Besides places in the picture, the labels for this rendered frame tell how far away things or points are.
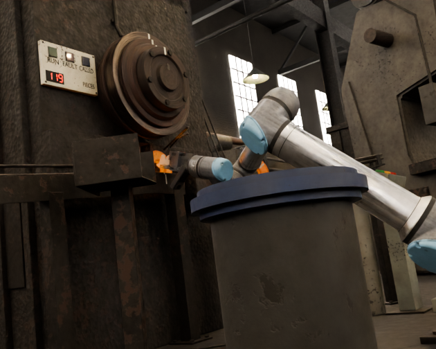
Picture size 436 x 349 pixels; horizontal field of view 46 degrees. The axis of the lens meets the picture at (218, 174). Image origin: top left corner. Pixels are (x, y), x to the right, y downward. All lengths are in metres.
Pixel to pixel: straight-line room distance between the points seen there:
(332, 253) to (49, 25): 1.68
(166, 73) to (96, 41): 0.35
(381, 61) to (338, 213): 3.89
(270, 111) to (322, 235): 0.79
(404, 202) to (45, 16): 1.54
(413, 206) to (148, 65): 1.22
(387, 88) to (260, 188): 3.88
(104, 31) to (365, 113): 2.86
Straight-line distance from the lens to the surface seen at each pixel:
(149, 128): 2.20
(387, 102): 4.61
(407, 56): 4.57
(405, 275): 2.34
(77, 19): 2.36
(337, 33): 12.25
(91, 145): 1.59
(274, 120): 1.54
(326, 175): 0.81
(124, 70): 2.18
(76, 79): 2.19
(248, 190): 0.79
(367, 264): 2.35
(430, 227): 1.47
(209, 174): 2.00
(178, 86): 2.31
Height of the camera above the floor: 0.30
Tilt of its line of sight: 10 degrees up
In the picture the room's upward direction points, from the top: 8 degrees counter-clockwise
